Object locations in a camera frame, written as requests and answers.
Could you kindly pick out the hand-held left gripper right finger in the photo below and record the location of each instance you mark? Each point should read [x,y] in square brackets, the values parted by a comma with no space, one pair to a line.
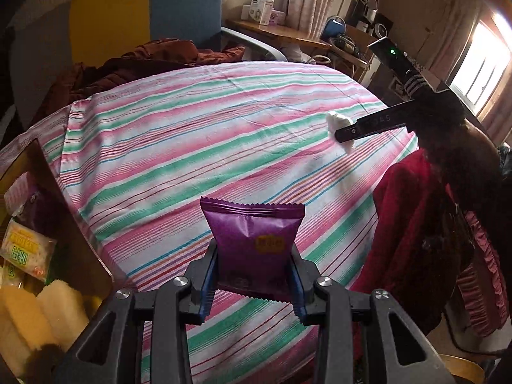
[298,292]

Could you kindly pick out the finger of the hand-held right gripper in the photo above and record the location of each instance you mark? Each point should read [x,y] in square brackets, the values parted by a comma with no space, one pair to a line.
[376,122]

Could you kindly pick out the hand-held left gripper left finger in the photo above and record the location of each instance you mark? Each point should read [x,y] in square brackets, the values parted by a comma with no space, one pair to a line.
[208,288]

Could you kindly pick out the white candy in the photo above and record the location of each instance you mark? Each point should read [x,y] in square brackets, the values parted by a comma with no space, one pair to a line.
[336,120]

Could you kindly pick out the purple snack packet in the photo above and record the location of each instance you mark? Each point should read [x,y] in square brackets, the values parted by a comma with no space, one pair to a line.
[252,232]
[40,218]

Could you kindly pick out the gold tin box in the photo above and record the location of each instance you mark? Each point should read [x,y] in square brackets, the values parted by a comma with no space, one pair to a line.
[76,240]

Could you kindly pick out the white packet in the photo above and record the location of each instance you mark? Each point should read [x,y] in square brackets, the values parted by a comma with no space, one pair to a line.
[24,248]

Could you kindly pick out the pink roll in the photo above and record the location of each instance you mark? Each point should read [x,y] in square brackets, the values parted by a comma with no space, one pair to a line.
[22,190]

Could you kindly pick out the window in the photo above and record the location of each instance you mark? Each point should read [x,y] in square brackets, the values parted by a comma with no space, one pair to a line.
[476,60]

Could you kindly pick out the wooden cabinet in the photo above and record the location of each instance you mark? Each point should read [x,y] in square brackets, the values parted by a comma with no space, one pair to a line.
[424,16]

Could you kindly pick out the red fleece garment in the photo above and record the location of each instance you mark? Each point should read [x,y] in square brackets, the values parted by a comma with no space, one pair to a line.
[404,216]

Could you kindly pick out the blue round container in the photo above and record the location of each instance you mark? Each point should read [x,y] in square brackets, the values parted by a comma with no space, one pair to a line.
[334,28]

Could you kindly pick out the wooden desk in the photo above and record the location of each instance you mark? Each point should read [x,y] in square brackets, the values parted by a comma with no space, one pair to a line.
[288,34]

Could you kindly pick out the small pink box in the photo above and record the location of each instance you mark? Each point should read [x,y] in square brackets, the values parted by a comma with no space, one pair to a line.
[280,16]

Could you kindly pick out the white medicine carton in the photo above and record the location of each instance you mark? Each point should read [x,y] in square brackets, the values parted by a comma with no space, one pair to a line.
[267,8]

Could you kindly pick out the pink green striped tablecloth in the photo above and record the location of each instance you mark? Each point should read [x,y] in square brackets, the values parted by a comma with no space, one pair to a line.
[200,128]

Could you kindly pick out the white jar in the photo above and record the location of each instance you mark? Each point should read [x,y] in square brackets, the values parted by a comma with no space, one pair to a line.
[248,12]

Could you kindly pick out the pink ruffled cloth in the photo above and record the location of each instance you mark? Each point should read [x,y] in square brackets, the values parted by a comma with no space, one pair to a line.
[484,280]

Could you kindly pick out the wooden stool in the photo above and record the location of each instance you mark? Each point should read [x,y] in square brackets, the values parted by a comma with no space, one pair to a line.
[460,370]

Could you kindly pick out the maroon jacket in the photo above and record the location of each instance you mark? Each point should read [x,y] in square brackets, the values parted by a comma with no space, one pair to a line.
[160,54]

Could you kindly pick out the grey yellow blue chair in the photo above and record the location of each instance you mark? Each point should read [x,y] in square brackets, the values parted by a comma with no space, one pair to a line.
[180,8]

